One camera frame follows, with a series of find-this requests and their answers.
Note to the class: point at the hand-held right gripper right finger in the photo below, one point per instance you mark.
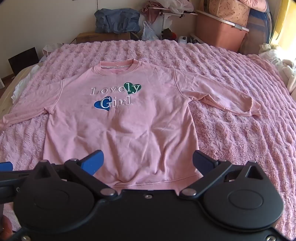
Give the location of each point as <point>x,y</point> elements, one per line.
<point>203,163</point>

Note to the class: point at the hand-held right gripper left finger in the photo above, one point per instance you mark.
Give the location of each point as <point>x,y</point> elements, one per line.
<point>91,162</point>

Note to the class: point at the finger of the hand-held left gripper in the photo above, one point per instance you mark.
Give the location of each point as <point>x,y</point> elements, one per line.
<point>20,175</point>
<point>5,166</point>

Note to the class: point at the pink sweatshirt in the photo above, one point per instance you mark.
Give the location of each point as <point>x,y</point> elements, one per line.
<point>129,129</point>

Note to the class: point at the cluttered clothes rack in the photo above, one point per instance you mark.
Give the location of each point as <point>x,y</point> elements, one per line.
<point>167,25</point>

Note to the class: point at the person's left hand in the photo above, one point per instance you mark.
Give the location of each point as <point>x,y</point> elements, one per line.
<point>4,226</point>

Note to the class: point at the pink fluffy blanket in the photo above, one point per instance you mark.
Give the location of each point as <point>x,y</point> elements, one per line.
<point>231,139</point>

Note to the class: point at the white bed sheet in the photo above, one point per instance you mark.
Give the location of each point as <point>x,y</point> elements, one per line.
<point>22,85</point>

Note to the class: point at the black panel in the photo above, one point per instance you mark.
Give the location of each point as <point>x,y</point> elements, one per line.
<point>23,61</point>

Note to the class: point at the white tote bag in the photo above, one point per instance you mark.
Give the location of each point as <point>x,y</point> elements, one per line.
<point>50,49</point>

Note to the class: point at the white electric heater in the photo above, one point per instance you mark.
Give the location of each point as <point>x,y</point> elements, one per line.
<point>185,39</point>

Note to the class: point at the cardboard box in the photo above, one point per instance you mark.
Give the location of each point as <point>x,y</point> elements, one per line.
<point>101,37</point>

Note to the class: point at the white bedding pile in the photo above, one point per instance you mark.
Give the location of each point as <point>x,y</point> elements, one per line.
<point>270,55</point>

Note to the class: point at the pink storage bin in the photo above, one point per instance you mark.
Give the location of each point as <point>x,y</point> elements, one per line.
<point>217,34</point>

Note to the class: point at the dark plush toy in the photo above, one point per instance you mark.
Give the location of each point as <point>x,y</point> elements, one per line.
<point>167,33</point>

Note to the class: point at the white plastic bag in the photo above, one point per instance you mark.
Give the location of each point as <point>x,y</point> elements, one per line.
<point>149,32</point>

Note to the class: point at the blue fabric bag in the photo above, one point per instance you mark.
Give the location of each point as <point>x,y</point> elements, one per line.
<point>115,20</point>

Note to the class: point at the floral fabric bag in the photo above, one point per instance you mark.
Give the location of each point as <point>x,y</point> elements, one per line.
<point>231,11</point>

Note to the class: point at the yellow curtain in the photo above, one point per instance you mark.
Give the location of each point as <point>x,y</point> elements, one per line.
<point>284,27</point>

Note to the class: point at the pink satin cloth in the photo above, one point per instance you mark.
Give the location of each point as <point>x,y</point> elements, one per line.
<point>150,14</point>

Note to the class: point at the translucent plastic bag pile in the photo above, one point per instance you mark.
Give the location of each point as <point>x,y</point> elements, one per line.
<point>179,4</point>

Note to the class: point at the pink quilted duvet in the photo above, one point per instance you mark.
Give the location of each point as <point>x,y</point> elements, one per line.
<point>261,4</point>

